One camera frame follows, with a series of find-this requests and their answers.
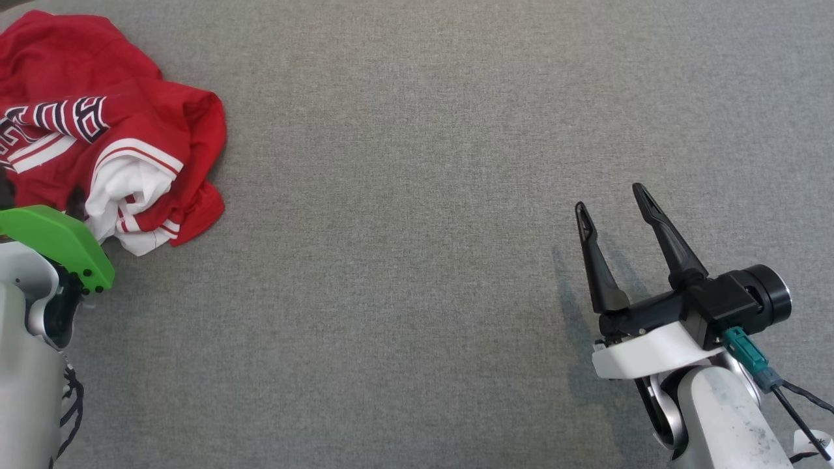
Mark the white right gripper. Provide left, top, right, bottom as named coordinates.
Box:
left=575, top=183, right=725, bottom=380

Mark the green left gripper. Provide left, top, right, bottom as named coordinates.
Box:
left=0, top=171, right=115, bottom=294

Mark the red jersey with white sleeves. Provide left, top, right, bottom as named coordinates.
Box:
left=0, top=81, right=227, bottom=257

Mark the teal right cable connector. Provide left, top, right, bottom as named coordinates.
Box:
left=722, top=327, right=783, bottom=391

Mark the black right camera cable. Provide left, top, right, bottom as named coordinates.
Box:
left=772, top=380, right=834, bottom=463

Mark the black left arm cable bundle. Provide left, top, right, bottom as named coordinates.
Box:
left=55, top=365, right=85, bottom=460

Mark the white paper cable tag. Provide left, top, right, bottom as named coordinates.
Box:
left=792, top=429, right=834, bottom=458

